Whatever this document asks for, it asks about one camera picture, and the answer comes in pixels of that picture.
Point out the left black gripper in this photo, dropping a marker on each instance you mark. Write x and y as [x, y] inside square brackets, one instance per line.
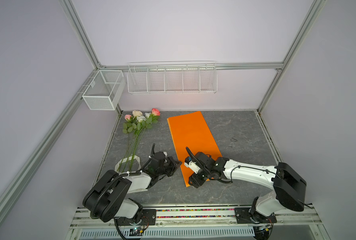
[173, 164]

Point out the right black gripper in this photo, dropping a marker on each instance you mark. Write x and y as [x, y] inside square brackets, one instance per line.
[195, 181]

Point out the orange wrapping paper sheet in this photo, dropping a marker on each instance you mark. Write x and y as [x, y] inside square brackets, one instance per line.
[192, 131]

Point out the dark pink fake rose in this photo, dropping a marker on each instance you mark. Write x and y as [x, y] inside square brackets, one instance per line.
[141, 123]

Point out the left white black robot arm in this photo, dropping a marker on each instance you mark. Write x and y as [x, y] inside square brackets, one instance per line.
[140, 229]

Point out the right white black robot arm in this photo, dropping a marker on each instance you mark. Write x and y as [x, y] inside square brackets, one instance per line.
[288, 188]

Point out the cream fake rose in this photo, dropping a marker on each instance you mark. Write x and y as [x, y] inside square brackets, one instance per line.
[136, 118]

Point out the white printed ribbon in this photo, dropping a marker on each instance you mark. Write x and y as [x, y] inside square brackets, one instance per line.
[108, 200]

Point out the white mesh box basket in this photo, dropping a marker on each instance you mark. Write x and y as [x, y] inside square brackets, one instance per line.
[104, 90]

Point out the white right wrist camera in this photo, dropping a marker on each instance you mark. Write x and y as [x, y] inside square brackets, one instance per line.
[191, 165]

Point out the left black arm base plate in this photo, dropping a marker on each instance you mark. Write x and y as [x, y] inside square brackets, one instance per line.
[143, 217]

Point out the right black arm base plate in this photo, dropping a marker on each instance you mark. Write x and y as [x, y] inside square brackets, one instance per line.
[244, 216]

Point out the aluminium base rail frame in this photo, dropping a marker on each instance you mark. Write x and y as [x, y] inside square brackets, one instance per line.
[290, 225]

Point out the white slotted cable duct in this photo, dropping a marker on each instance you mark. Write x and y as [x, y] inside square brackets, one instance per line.
[168, 233]

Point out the white wire shelf basket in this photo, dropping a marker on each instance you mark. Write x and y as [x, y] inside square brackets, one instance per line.
[172, 77]

